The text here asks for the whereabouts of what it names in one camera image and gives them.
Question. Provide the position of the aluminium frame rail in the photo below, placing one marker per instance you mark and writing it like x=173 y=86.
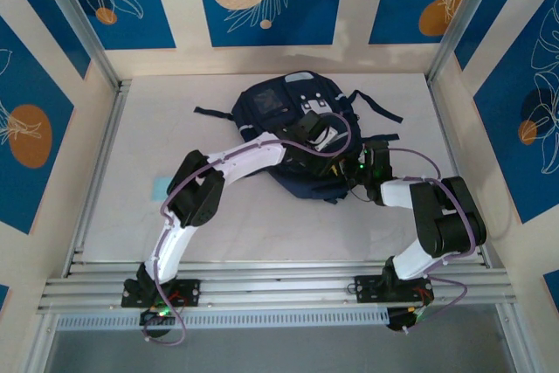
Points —
x=271 y=285

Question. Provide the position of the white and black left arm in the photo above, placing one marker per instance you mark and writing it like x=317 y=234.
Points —
x=196 y=198

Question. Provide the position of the navy blue backpack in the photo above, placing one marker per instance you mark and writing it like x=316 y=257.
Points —
x=266 y=124

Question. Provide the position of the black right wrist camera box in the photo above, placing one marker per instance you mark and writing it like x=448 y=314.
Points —
x=379 y=152

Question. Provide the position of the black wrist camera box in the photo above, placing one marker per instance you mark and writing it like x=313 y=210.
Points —
x=379 y=152
x=311 y=125

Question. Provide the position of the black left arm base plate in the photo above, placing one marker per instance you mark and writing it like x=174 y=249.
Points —
x=188 y=292

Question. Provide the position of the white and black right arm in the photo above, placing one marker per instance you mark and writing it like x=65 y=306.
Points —
x=450 y=224

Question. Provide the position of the aluminium corner post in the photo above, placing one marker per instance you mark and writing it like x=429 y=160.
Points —
x=463 y=19
x=78 y=19

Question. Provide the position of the aluminium table side rail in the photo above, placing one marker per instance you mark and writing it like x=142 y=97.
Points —
x=450 y=146
x=100 y=163

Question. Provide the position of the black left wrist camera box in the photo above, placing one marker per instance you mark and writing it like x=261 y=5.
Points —
x=311 y=125

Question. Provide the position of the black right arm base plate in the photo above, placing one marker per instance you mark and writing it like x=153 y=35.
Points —
x=367 y=289

